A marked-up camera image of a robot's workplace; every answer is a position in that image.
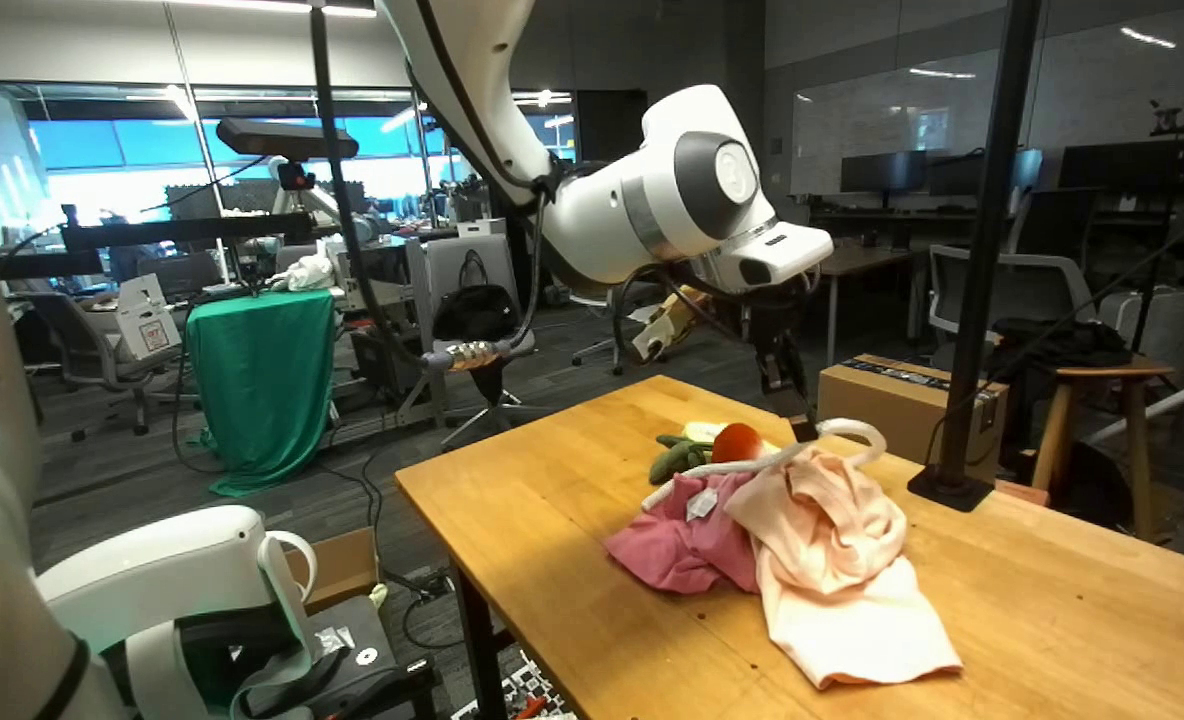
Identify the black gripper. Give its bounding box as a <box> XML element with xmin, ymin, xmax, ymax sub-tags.
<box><xmin>743</xmin><ymin>290</ymin><xmax>809</xmax><ymax>398</ymax></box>

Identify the red green plush toy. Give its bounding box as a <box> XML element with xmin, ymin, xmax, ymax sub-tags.
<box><xmin>650</xmin><ymin>426</ymin><xmax>759</xmax><ymax>483</ymax></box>

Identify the peach shirt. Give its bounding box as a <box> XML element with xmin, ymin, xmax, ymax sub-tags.
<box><xmin>730</xmin><ymin>444</ymin><xmax>962</xmax><ymax>688</ymax></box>

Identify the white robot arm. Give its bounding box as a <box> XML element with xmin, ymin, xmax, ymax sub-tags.
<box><xmin>378</xmin><ymin>0</ymin><xmax>832</xmax><ymax>297</ymax></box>

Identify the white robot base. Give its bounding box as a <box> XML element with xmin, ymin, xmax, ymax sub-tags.
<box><xmin>0</xmin><ymin>293</ymin><xmax>334</xmax><ymax>720</ymax></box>

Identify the cardboard box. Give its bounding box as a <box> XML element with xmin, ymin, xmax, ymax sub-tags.
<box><xmin>818</xmin><ymin>352</ymin><xmax>1008</xmax><ymax>477</ymax></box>

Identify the black vertical pole stand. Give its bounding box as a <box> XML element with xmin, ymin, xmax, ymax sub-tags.
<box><xmin>907</xmin><ymin>0</ymin><xmax>1043</xmax><ymax>513</ymax></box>

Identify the pink cloth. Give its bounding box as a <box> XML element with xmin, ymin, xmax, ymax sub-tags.
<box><xmin>604</xmin><ymin>472</ymin><xmax>757</xmax><ymax>595</ymax></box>

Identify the wooden stool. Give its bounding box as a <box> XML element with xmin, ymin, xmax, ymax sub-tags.
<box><xmin>1032</xmin><ymin>359</ymin><xmax>1168</xmax><ymax>535</ymax></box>

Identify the green draped cloth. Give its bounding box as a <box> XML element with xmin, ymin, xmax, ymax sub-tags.
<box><xmin>189</xmin><ymin>290</ymin><xmax>336</xmax><ymax>501</ymax></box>

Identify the black camera on mount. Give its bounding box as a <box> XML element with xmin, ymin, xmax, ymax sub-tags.
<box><xmin>217</xmin><ymin>121</ymin><xmax>362</xmax><ymax>160</ymax></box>

